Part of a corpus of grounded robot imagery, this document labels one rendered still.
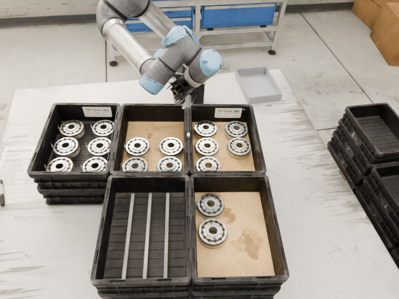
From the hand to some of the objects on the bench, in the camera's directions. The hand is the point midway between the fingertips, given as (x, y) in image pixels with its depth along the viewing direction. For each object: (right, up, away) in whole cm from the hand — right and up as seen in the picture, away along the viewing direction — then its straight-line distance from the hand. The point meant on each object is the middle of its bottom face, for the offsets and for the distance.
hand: (176, 92), depth 134 cm
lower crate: (+20, -63, -6) cm, 66 cm away
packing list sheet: (-71, -34, +14) cm, 80 cm away
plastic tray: (+44, +14, +62) cm, 77 cm away
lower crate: (-41, -32, +17) cm, 55 cm away
